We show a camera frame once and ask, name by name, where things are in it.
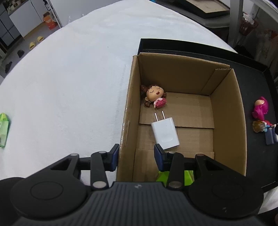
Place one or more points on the yellow slipper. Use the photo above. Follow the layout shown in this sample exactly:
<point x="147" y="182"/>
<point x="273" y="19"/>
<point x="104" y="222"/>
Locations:
<point x="40" y="39"/>
<point x="32" y="45"/>

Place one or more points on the black slipper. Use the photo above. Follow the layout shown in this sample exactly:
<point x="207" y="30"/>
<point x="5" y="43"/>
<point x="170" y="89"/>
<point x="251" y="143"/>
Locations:
<point x="7" y="67"/>
<point x="20" y="53"/>

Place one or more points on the small amber blue figurine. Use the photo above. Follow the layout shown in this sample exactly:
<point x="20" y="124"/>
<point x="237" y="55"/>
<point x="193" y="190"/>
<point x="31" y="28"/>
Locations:
<point x="262" y="126"/>

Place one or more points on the orange carton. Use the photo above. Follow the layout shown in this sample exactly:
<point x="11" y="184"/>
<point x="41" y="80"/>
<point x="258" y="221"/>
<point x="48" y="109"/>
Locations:
<point x="49" y="20"/>

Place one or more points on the white USB charger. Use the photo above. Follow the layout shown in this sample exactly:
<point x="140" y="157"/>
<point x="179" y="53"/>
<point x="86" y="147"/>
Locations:
<point x="165" y="132"/>

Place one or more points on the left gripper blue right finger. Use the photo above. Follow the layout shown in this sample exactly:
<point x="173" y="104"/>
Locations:
<point x="160" y="156"/>

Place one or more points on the green hexagonal block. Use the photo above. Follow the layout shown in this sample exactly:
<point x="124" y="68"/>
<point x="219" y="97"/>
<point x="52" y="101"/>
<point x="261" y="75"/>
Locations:
<point x="167" y="177"/>

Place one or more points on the black shallow tray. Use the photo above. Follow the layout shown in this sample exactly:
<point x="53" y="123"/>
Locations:
<point x="254" y="81"/>

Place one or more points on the pink pony figurine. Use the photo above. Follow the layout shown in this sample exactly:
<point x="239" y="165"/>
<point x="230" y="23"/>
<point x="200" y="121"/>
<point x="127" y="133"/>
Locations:
<point x="261" y="108"/>

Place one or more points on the green tissue pack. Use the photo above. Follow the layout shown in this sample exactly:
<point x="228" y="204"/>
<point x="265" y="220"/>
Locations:
<point x="4" y="128"/>

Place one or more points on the brown-haired girl figurine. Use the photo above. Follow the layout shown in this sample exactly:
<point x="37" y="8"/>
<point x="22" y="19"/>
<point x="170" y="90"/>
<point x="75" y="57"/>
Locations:
<point x="155" y="95"/>

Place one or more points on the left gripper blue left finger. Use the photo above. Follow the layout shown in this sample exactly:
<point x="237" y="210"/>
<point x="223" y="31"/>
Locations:
<point x="113" y="157"/>

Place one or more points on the brown cardboard box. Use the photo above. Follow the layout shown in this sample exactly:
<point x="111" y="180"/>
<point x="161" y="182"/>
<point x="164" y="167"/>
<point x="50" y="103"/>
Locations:
<point x="204" y="100"/>

